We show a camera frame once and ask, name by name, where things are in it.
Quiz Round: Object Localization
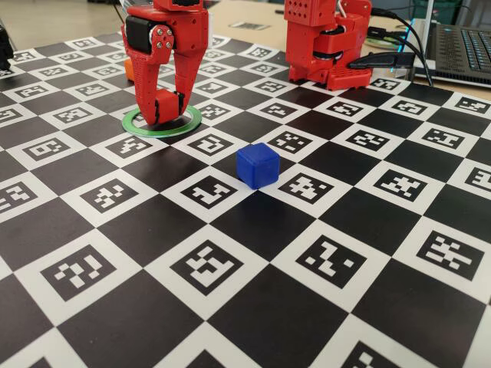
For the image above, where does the red fixed gripper finger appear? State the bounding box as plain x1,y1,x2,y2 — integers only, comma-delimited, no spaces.
175,48,209,117

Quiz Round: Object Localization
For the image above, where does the red movable gripper finger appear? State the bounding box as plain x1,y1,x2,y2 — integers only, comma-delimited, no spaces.
126,25,175,126

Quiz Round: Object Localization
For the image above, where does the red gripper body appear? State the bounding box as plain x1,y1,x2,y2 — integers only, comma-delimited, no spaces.
121,0,210,55

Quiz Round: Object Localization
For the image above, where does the red cube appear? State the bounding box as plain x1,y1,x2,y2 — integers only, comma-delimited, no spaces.
154,88,183,125

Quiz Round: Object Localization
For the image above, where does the blue cube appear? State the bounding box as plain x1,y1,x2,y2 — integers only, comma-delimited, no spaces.
236,142,280,190

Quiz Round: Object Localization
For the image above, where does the small printed marker paper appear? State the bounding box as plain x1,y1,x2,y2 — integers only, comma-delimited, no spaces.
229,21,272,31

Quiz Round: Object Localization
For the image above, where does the black object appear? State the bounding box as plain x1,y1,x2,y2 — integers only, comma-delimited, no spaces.
0,25,15,77

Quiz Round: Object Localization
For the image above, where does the green disc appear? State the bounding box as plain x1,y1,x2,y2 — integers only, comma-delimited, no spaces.
364,36,402,49

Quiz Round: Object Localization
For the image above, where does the black clamp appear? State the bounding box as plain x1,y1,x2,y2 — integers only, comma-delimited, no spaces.
347,51,417,71

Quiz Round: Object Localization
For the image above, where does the checkerboard marker mat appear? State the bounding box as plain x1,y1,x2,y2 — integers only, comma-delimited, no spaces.
0,26,491,368

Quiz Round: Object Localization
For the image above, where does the dark laptop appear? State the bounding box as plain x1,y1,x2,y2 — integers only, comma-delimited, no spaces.
406,0,491,87

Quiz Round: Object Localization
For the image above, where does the green ring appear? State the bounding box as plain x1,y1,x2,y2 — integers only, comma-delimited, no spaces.
121,104,203,139

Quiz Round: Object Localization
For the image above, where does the black cable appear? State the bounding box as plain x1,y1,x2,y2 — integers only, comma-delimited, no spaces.
371,7,434,87
367,26,427,74

